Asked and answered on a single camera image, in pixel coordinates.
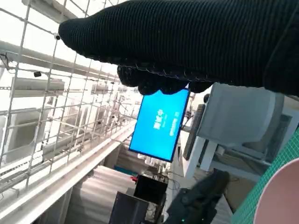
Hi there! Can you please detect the black box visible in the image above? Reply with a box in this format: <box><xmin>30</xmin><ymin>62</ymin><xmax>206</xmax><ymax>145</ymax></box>
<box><xmin>134</xmin><ymin>175</ymin><xmax>169</xmax><ymax>204</ymax></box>

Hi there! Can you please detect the white wire mesh fence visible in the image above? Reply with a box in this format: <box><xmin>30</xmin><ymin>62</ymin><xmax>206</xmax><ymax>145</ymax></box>
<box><xmin>0</xmin><ymin>0</ymin><xmax>141</xmax><ymax>194</ymax></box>

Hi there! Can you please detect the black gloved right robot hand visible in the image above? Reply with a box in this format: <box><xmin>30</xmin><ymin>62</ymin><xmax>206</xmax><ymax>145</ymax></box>
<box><xmin>58</xmin><ymin>0</ymin><xmax>299</xmax><ymax>98</ymax></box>

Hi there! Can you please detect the dark grey box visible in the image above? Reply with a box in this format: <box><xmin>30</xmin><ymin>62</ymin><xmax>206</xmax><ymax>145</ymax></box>
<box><xmin>108</xmin><ymin>191</ymin><xmax>150</xmax><ymax>224</ymax></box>

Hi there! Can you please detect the dark flat monitor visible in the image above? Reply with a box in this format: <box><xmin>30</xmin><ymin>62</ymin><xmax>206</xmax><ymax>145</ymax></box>
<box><xmin>183</xmin><ymin>104</ymin><xmax>206</xmax><ymax>161</ymax></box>

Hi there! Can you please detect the pink bowl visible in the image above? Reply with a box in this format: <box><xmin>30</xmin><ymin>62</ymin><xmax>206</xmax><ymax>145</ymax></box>
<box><xmin>253</xmin><ymin>157</ymin><xmax>299</xmax><ymax>224</ymax></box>

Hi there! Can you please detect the grey office chair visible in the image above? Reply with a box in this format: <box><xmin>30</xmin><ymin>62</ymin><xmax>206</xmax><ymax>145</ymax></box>
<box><xmin>196</xmin><ymin>82</ymin><xmax>285</xmax><ymax>150</ymax></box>

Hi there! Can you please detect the monitor with blue screen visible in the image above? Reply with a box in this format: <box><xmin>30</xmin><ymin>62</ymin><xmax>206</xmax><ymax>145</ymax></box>
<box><xmin>128</xmin><ymin>85</ymin><xmax>191</xmax><ymax>163</ymax></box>

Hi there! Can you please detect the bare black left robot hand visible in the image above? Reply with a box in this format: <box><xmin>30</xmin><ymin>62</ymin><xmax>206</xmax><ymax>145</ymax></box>
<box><xmin>164</xmin><ymin>169</ymin><xmax>231</xmax><ymax>224</ymax></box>

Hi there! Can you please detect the green cutting mat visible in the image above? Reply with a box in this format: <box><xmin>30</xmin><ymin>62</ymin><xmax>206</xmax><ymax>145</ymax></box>
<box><xmin>230</xmin><ymin>127</ymin><xmax>299</xmax><ymax>224</ymax></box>

